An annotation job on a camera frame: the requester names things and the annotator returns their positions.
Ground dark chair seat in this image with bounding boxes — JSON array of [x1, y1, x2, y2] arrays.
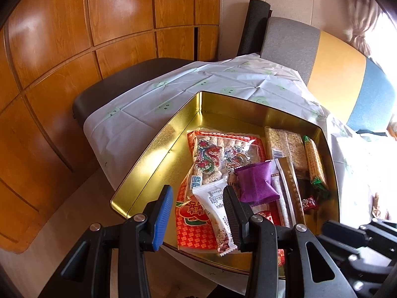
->
[[72, 58, 193, 128]]

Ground green cracker pack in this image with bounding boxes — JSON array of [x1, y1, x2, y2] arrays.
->
[[303, 135, 330, 199]]

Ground gold tin box maroon sides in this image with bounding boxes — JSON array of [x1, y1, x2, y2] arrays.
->
[[110, 92, 340, 235]]

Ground wooden cabinet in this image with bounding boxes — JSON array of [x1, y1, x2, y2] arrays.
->
[[1, 0, 221, 254]]

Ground gold and white long packet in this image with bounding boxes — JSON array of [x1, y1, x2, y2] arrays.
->
[[269, 157, 306, 227]]

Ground black rolled mat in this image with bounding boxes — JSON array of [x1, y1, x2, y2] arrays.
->
[[237, 0, 272, 56]]

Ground large red rice-stick snack bag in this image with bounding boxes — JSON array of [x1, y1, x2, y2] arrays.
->
[[175, 128, 265, 256]]

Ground grey yellow blue sofa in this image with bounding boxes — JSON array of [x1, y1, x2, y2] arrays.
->
[[261, 17, 396, 133]]

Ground purple snack packet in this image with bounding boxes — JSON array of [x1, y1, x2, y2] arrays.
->
[[235, 161, 280, 206]]

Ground beige curtain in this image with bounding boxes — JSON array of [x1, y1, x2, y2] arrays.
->
[[347, 0, 382, 59]]

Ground white cloud-print tablecloth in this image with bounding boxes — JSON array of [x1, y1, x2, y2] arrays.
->
[[83, 52, 397, 296]]

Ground white printed snack packet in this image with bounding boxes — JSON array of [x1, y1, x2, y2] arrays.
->
[[193, 179, 237, 256]]

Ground small red candy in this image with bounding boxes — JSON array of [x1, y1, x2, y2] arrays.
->
[[301, 196, 319, 214]]

